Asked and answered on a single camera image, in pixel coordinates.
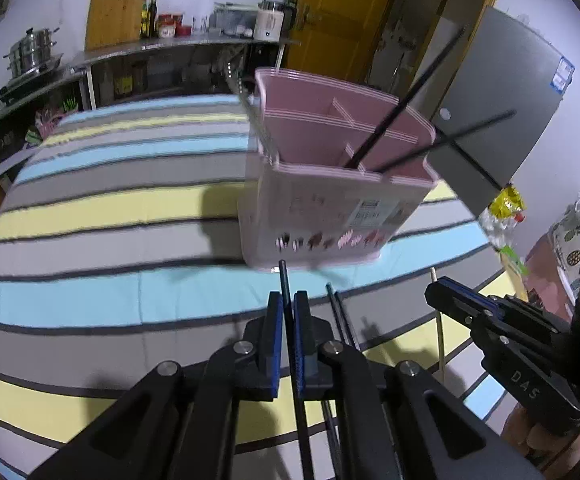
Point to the dark green oil bottle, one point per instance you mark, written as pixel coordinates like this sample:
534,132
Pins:
153,20
144,22

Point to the yellow snack bag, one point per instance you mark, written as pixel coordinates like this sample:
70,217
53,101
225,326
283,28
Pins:
507,204

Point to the beige wooden chopstick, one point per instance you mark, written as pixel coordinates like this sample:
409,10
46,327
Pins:
441,340

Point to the pink plastic utensil basket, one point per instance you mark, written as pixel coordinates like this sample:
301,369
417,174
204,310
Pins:
320,210

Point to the wooden cutting board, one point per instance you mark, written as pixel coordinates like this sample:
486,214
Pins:
117,12

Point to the white electric kettle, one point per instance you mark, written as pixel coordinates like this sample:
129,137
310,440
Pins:
270,22

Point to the steel steamer pot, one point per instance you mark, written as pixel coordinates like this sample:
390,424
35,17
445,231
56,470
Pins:
32,52

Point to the pineapple print cloth bag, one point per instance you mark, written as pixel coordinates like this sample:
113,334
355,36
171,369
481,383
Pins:
567,245

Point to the induction cooker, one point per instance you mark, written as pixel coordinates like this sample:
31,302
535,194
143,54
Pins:
24,85

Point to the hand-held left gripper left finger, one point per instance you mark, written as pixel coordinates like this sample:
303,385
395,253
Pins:
275,340

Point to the yellow wooden door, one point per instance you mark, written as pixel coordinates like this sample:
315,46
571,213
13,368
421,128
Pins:
340,15

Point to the steel shelf table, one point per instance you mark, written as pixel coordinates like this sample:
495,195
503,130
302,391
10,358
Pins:
169,47

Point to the person's right hand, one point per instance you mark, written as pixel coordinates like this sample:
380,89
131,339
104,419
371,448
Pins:
520,435

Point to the grey refrigerator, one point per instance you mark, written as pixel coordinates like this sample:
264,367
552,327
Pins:
510,85

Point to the striped tablecloth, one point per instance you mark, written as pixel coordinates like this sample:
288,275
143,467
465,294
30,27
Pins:
94,235

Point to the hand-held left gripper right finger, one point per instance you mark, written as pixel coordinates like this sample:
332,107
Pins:
300,340

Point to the small pink basket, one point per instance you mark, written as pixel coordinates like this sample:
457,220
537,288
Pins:
49,124

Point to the clear plastic container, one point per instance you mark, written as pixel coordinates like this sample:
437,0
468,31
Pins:
232,22

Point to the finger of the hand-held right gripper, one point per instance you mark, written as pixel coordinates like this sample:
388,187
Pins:
475,296
450,305

